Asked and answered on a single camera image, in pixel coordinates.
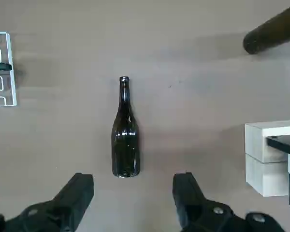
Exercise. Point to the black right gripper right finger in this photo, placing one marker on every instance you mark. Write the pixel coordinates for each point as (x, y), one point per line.
(188, 193)

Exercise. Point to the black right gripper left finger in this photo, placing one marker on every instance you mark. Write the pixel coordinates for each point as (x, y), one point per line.
(72, 193)

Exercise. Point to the dark glass bottle lying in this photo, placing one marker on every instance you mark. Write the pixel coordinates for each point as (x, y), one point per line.
(125, 145)

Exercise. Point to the black label dispenser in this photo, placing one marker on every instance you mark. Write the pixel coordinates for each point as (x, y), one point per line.
(287, 142)

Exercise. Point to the dark glass bottle standing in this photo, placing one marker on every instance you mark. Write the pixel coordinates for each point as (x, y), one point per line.
(268, 36)

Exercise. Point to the light wooden block base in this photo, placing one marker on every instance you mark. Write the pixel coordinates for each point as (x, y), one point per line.
(256, 145)

